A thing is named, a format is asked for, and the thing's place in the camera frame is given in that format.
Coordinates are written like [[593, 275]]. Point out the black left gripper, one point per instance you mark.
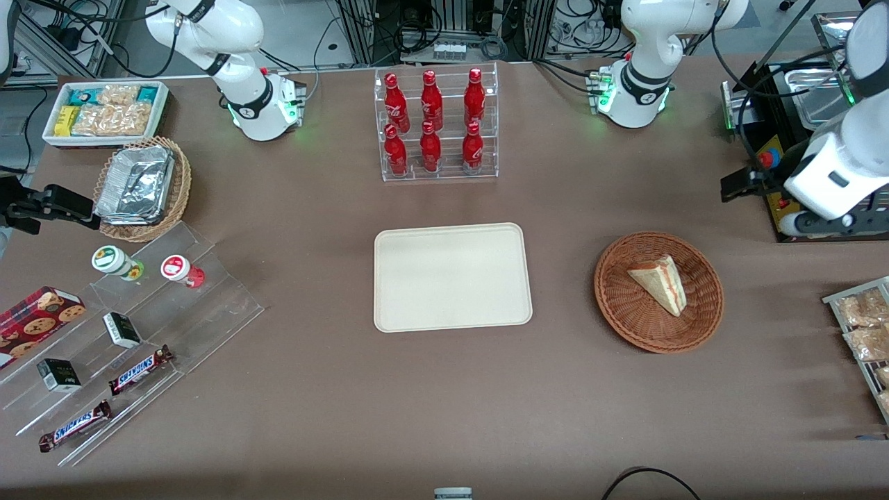
[[769, 178]]

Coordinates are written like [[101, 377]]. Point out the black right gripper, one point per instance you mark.
[[21, 205]]

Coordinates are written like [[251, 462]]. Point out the triangle sandwich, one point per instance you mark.
[[663, 285]]

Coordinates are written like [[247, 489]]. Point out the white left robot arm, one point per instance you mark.
[[833, 167]]

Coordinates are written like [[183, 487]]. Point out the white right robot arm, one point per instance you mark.
[[243, 76]]

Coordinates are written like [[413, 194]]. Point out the silver foil tray stack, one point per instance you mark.
[[135, 184]]

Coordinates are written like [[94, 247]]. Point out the steel tray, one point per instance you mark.
[[816, 94]]

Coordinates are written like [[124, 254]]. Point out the light tan wicker basket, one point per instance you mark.
[[177, 198]]

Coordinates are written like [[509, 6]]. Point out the brown round wicker basket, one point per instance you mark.
[[625, 305]]

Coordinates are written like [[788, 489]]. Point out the beige rectangular tray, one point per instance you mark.
[[451, 278]]

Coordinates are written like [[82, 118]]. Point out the red emergency button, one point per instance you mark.
[[766, 160]]

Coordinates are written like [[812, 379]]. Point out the black countertop machine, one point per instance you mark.
[[781, 149]]

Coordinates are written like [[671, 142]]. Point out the white plastic snack bin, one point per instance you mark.
[[52, 139]]

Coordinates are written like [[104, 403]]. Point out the green lid yogurt cup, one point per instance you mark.
[[111, 260]]

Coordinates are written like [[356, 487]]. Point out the yellow snack packet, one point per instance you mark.
[[66, 120]]

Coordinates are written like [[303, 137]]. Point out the clear bag of crackers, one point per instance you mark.
[[111, 120], [118, 94]]

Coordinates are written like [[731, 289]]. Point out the red tartan cookie box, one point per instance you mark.
[[35, 323]]

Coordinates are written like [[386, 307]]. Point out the teal snack packet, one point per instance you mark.
[[148, 93], [85, 96]]

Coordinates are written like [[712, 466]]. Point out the small black carton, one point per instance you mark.
[[59, 376], [122, 330]]

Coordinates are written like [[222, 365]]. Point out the red lid yogurt cup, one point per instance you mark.
[[177, 269]]

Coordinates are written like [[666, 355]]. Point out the clear bag of snacks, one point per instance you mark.
[[865, 309], [868, 344]]

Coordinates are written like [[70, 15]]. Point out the Snickers chocolate bar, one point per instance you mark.
[[139, 371], [75, 426]]

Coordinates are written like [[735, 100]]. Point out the clear acrylic stepped display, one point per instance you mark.
[[208, 305]]

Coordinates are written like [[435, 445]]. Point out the red cola bottle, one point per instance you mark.
[[474, 97], [431, 101], [430, 151], [394, 104], [396, 154], [472, 149]]

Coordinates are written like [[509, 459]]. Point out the clear acrylic bottle rack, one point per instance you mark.
[[437, 167]]

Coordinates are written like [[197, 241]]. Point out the white power strip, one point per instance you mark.
[[450, 51]]

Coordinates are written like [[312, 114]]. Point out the grey device edge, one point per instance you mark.
[[453, 494]]

